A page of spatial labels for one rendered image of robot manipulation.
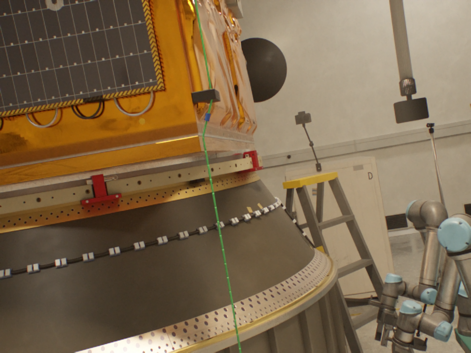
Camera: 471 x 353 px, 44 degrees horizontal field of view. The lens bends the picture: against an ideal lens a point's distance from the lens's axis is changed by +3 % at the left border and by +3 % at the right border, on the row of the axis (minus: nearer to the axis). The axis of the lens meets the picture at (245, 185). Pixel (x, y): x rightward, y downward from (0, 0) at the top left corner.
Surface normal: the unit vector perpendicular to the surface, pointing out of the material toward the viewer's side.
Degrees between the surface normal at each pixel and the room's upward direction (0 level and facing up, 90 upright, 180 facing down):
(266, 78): 90
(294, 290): 43
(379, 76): 90
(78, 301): 62
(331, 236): 90
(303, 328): 90
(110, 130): 100
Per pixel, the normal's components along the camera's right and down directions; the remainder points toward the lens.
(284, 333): 0.74, -0.10
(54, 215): 0.08, -0.46
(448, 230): -0.55, 0.00
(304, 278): 0.47, -0.81
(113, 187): 0.39, -0.03
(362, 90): -0.08, 0.06
